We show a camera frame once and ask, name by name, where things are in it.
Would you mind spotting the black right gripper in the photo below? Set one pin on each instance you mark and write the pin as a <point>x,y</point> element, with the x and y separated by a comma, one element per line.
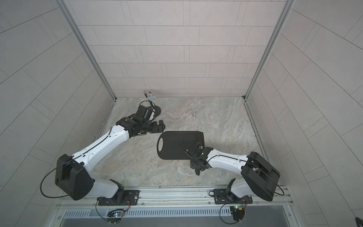
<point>193,164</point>

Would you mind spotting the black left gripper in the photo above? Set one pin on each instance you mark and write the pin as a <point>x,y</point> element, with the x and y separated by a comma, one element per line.
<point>154,128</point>

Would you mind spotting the black cutting board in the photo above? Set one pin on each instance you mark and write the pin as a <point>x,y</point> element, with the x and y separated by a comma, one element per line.
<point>172,145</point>

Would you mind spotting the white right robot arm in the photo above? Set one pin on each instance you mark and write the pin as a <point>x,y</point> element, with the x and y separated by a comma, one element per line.
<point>259,177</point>

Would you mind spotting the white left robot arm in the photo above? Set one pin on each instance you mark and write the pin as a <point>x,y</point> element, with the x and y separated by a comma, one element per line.
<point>72,172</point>

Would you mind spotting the right circuit board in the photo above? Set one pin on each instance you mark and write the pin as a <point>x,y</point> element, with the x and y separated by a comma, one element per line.
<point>237,213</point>

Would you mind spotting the circuit board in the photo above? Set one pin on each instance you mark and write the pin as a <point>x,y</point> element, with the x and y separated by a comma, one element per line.
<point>237,213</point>
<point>115,216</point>

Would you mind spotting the left circuit board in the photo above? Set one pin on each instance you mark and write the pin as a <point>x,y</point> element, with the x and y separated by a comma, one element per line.
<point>115,216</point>

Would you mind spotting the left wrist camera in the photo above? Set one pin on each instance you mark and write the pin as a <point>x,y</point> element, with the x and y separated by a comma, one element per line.
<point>145,113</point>

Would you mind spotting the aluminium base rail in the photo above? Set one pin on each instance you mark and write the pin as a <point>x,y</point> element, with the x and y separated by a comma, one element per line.
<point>170,201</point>

